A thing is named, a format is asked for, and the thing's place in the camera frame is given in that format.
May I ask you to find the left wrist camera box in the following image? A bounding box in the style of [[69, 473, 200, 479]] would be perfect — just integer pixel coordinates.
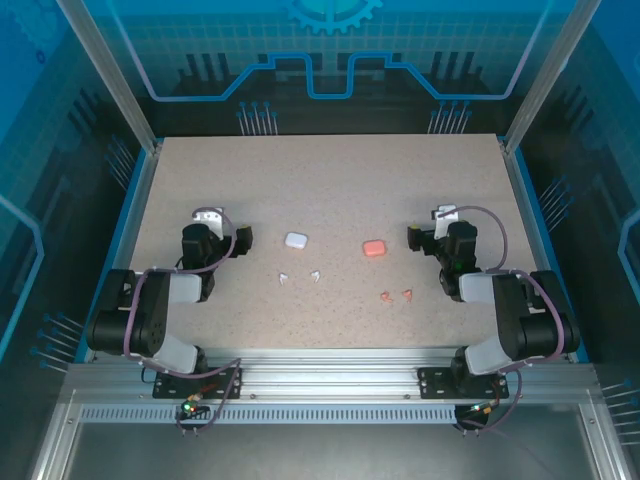
[[192, 207, 227, 237]]

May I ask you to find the slotted grey cable duct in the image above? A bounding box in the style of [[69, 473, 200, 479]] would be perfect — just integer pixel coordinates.
[[78, 404, 461, 425]]

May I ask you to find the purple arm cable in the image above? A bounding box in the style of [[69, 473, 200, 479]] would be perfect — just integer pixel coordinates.
[[449, 204, 569, 435], [122, 205, 244, 435]]

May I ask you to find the aluminium table side rail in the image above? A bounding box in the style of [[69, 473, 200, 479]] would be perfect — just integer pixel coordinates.
[[82, 142, 164, 364], [499, 137, 591, 364]]

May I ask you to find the aluminium frame post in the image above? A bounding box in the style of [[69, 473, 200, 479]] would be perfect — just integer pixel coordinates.
[[502, 0, 604, 154], [55, 0, 164, 154]]

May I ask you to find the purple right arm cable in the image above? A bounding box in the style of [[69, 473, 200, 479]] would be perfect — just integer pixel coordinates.
[[449, 204, 569, 435]]

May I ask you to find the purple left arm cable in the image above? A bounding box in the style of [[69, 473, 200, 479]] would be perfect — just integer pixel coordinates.
[[122, 205, 244, 435]]

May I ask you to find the cable connector with LEDs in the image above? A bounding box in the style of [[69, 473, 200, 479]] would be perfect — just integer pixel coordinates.
[[180, 392, 212, 420], [455, 399, 501, 426]]

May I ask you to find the aluminium extrusion mounting rail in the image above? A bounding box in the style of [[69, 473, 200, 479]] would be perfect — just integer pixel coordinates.
[[64, 347, 601, 407]]

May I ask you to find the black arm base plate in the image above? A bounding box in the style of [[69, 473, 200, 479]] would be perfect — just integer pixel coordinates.
[[152, 366, 245, 400], [417, 366, 510, 400]]

